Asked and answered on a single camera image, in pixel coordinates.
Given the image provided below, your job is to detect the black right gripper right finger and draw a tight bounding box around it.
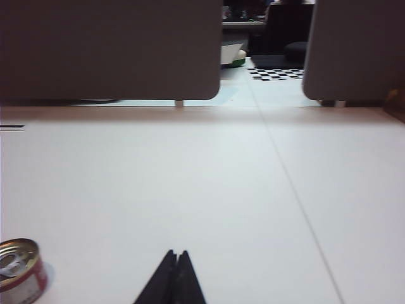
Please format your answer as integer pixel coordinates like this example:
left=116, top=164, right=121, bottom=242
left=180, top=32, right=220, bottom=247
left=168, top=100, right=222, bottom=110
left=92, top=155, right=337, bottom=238
left=173, top=250, right=208, bottom=304

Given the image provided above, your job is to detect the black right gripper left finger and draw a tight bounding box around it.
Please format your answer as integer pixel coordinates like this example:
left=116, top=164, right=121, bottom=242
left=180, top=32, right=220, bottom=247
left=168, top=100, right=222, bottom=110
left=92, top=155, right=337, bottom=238
left=132, top=249, right=178, bottom=304

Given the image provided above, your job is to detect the red tomato can white label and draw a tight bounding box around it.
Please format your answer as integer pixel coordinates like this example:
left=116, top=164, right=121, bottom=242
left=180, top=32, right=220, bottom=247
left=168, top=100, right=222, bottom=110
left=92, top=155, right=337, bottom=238
left=0, top=237, right=49, bottom=304

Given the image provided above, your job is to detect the black white checkerboard mat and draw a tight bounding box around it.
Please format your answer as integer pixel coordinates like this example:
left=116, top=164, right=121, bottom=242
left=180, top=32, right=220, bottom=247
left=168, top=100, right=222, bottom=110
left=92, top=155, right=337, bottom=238
left=247, top=66, right=305, bottom=82

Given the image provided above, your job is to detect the white and green object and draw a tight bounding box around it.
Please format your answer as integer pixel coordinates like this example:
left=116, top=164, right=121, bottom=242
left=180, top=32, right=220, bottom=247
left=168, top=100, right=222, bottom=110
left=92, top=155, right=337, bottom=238
left=220, top=42, right=247, bottom=69

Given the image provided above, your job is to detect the wide grey desk divider panel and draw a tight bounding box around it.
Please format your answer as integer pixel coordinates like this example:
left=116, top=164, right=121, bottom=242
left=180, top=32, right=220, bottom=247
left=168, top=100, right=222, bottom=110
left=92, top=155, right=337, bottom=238
left=0, top=0, right=221, bottom=103

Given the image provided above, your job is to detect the black round beanbag cushion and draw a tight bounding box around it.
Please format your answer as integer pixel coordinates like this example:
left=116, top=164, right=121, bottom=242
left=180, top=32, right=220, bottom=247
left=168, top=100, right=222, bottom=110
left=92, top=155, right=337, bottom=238
left=283, top=41, right=309, bottom=63

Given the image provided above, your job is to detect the narrow grey desk divider panel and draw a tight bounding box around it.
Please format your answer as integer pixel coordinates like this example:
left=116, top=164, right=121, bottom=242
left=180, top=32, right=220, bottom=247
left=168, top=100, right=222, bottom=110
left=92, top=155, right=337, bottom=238
left=301, top=0, right=405, bottom=103

